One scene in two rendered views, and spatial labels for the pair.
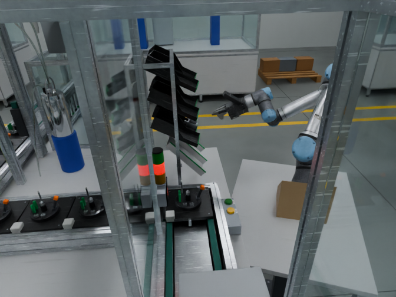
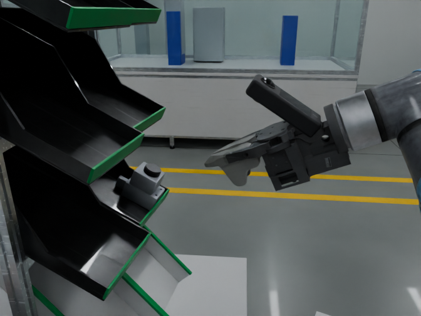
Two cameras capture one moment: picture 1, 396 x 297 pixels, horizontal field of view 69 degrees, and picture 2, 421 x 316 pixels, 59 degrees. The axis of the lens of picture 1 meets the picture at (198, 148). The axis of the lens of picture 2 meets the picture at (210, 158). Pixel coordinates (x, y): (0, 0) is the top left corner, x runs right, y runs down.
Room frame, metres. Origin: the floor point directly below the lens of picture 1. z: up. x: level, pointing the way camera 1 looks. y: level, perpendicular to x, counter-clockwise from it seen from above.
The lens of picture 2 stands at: (1.04, -0.18, 1.53)
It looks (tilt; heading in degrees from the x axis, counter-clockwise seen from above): 22 degrees down; 9
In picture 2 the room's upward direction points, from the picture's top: straight up
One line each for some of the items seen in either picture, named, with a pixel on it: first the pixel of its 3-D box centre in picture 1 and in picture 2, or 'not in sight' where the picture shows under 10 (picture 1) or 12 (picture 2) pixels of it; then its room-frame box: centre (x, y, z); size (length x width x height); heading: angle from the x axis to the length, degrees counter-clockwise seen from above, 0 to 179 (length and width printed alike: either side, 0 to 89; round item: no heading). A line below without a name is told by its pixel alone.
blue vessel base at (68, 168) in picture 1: (68, 150); not in sight; (1.72, 0.90, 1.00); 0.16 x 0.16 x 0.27
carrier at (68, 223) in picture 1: (91, 203); not in sight; (1.15, 0.56, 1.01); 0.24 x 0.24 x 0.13; 4
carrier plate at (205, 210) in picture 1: (188, 203); not in sight; (1.18, 0.06, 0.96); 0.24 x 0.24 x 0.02; 4
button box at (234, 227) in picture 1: (230, 215); not in sight; (1.11, -0.16, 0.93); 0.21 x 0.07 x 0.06; 4
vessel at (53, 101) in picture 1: (55, 106); not in sight; (1.72, 0.90, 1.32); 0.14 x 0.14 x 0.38
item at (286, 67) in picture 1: (289, 69); not in sight; (6.50, -2.12, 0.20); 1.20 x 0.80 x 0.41; 93
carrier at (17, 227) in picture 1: (43, 206); not in sight; (1.13, 0.80, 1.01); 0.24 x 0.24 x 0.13; 4
